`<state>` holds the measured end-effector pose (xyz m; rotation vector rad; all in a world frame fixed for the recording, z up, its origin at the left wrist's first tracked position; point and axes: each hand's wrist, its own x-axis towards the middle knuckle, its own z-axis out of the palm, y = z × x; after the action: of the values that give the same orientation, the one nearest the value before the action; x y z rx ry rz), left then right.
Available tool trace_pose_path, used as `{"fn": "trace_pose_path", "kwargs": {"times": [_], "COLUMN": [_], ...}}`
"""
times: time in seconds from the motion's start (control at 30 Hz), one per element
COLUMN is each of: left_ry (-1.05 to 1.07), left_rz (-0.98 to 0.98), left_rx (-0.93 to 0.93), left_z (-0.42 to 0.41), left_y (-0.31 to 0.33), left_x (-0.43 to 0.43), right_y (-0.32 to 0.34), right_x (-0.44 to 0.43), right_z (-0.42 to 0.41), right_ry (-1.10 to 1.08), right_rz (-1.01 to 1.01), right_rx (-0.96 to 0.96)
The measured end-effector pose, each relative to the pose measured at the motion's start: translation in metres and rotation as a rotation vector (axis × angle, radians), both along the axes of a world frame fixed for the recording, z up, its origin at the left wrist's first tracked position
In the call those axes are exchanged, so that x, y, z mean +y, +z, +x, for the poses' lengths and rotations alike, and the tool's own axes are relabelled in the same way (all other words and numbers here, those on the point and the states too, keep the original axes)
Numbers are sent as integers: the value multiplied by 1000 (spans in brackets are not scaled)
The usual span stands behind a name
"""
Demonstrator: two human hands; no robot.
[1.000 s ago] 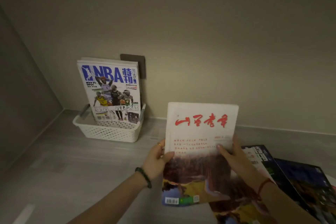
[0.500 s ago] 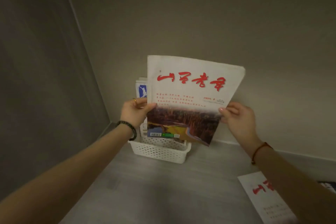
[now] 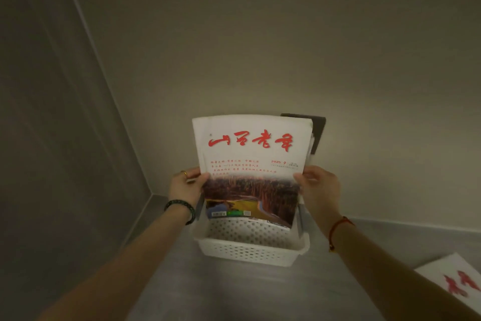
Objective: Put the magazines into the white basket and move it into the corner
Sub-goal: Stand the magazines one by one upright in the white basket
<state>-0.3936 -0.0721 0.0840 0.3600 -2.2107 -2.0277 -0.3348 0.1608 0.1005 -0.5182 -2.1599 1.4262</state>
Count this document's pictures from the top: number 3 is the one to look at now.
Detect person's right forearm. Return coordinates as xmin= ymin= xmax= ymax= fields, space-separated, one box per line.
xmin=316 ymin=212 xmax=481 ymax=321

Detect red string bracelet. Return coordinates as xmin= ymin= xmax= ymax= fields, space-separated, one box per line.
xmin=328 ymin=216 xmax=355 ymax=253

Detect dark beaded bracelet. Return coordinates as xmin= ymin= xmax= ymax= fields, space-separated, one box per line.
xmin=164 ymin=199 xmax=196 ymax=226

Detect person's left forearm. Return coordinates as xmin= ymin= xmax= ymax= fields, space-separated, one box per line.
xmin=38 ymin=202 xmax=193 ymax=321

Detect person's left hand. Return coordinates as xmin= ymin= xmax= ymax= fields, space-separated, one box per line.
xmin=168 ymin=167 xmax=210 ymax=209

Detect white perforated plastic basket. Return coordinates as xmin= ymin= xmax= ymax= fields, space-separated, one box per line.
xmin=191 ymin=197 xmax=311 ymax=267

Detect white magazine with landscape photo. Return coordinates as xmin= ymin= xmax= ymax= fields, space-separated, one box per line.
xmin=192 ymin=114 xmax=313 ymax=230

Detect white magazine with red lettering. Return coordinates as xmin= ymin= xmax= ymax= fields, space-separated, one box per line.
xmin=414 ymin=252 xmax=481 ymax=315

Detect person's right hand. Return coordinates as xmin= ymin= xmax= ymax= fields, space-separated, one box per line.
xmin=293 ymin=165 xmax=342 ymax=220

